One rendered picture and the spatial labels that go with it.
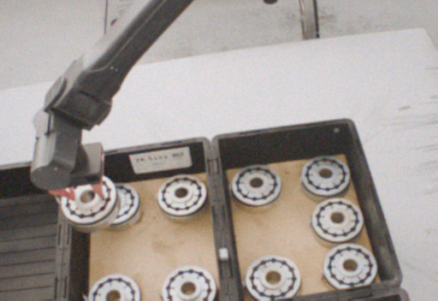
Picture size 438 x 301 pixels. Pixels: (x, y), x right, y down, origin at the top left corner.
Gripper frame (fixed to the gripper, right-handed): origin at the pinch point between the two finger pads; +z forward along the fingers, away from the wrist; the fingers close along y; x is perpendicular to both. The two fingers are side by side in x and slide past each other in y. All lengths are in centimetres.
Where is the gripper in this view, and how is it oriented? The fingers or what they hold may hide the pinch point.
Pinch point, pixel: (86, 193)
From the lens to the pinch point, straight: 101.1
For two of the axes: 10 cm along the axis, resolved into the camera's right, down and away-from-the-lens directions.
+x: -1.3, -7.7, 6.3
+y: 9.9, -1.3, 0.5
